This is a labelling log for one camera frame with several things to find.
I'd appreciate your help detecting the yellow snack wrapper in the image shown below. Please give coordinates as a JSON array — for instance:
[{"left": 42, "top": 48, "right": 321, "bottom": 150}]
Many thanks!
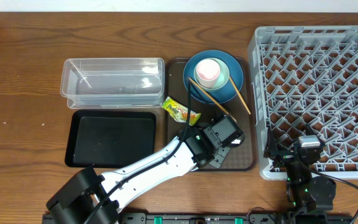
[{"left": 162, "top": 96, "right": 201, "bottom": 126}]

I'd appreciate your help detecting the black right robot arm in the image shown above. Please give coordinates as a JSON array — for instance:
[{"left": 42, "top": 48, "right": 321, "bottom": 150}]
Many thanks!
[{"left": 264, "top": 135, "right": 336, "bottom": 213}]

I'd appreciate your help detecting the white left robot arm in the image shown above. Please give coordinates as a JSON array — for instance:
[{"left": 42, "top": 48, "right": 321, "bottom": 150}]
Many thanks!
[{"left": 46, "top": 115, "right": 245, "bottom": 223}]

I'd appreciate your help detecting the grey dishwasher rack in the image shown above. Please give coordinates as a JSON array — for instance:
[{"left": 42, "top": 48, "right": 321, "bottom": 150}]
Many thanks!
[{"left": 247, "top": 26, "right": 358, "bottom": 180}]

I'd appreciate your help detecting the brown serving tray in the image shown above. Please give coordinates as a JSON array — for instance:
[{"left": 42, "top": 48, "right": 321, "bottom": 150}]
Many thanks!
[{"left": 166, "top": 58, "right": 255, "bottom": 172}]

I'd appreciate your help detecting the dark blue plate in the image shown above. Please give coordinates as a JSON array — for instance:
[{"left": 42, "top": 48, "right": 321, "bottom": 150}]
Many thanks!
[{"left": 183, "top": 50, "right": 244, "bottom": 104}]

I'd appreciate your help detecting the right wooden chopstick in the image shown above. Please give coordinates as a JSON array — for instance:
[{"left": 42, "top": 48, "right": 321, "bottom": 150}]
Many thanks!
[{"left": 229, "top": 76, "right": 251, "bottom": 115}]

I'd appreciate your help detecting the wooden chopstick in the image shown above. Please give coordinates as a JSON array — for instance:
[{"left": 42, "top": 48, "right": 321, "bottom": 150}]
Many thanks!
[
  {"left": 188, "top": 77, "right": 237, "bottom": 122},
  {"left": 229, "top": 76, "right": 251, "bottom": 115}
]

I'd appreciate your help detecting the left wooden chopstick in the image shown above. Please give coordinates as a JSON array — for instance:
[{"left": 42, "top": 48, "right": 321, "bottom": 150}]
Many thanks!
[{"left": 188, "top": 77, "right": 237, "bottom": 122}]

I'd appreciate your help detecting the mint green bowl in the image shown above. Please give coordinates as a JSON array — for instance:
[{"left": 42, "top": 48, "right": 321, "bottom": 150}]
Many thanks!
[{"left": 194, "top": 58, "right": 229, "bottom": 91}]

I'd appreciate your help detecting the pink cup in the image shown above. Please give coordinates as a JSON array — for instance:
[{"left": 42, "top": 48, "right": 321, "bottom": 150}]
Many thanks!
[{"left": 196, "top": 58, "right": 221, "bottom": 89}]

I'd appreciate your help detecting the black tray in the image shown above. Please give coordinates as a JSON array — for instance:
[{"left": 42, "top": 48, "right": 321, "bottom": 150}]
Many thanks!
[{"left": 65, "top": 110, "right": 156, "bottom": 169}]

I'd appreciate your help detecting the clear plastic bin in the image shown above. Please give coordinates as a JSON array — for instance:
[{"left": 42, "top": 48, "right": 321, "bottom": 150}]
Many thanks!
[{"left": 60, "top": 58, "right": 165, "bottom": 108}]

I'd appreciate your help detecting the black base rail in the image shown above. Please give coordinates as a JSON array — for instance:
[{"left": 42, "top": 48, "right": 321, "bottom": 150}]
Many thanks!
[{"left": 41, "top": 213, "right": 352, "bottom": 224}]

